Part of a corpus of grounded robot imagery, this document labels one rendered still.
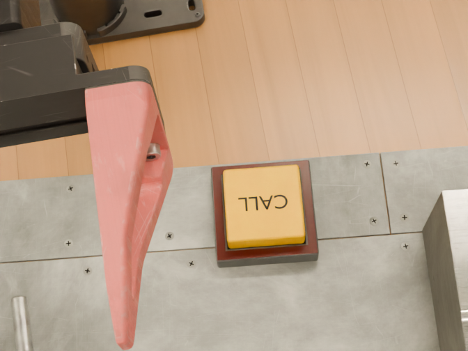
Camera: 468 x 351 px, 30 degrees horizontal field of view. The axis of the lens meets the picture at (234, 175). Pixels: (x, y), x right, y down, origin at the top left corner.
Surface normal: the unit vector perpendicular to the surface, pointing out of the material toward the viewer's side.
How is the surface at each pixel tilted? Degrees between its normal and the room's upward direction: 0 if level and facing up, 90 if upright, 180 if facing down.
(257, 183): 0
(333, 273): 0
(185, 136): 0
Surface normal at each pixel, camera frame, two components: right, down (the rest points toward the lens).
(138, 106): 0.02, 0.00
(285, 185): -0.04, -0.36
